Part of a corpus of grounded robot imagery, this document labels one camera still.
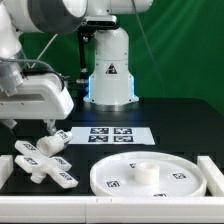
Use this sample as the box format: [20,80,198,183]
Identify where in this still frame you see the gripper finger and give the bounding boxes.
[45,119,57,135]
[0,119,17,131]

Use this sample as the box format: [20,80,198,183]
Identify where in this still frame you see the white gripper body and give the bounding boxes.
[0,73,74,120]

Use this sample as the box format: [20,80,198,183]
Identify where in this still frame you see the white cross-shaped table base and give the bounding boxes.
[15,140,78,189]

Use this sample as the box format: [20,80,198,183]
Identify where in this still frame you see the white round table top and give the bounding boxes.
[90,151,207,197]

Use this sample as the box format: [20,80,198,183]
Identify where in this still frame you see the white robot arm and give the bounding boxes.
[0,0,153,134]

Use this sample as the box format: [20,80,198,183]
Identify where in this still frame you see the white marker sheet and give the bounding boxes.
[70,127,155,145]

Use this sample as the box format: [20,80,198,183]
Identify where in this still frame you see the white left fence block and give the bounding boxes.
[0,155,14,189]

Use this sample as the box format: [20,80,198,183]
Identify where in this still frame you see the black cable on table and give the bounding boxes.
[63,78,91,91]

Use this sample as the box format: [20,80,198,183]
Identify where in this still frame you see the white camera cable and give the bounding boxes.
[31,33,59,69]

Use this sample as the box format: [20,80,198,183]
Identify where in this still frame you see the white front fence rail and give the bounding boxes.
[0,196,224,224]

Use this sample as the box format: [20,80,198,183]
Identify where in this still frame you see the white fence rail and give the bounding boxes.
[0,196,224,224]
[197,156,224,197]

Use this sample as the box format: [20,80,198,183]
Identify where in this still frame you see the white right fence rail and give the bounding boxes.
[197,156,224,197]

